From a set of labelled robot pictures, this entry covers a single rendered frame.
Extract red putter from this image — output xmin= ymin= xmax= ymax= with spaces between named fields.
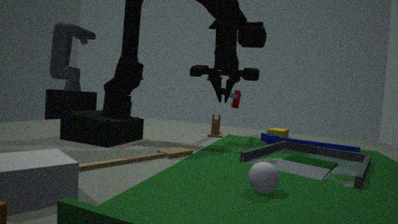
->
xmin=218 ymin=88 xmax=241 ymax=108

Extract green flat mat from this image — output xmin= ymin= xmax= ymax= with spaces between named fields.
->
xmin=97 ymin=135 xmax=398 ymax=224

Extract yellow flat block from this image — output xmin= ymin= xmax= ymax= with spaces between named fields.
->
xmin=267 ymin=128 xmax=289 ymax=138

